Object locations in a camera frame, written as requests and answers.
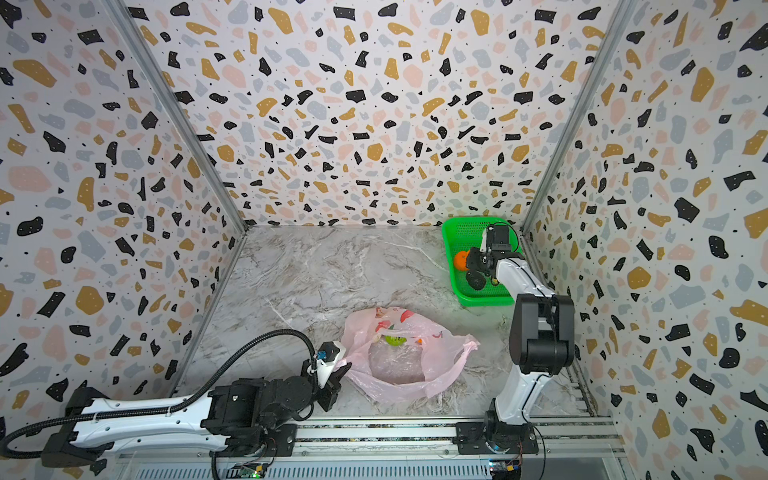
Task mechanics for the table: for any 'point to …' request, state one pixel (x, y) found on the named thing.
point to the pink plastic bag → (396, 354)
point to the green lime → (395, 340)
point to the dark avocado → (476, 280)
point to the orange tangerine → (460, 261)
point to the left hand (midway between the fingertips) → (354, 369)
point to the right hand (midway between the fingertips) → (477, 256)
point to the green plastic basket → (463, 233)
